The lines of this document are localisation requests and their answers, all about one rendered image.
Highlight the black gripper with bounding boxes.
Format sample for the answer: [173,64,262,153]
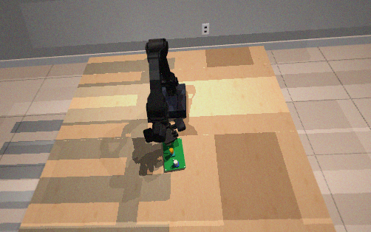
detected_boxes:
[143,117,186,143]

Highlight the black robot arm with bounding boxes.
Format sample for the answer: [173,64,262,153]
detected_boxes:
[145,38,179,145]

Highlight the green circuit board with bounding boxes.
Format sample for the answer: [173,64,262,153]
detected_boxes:
[163,138,186,171]

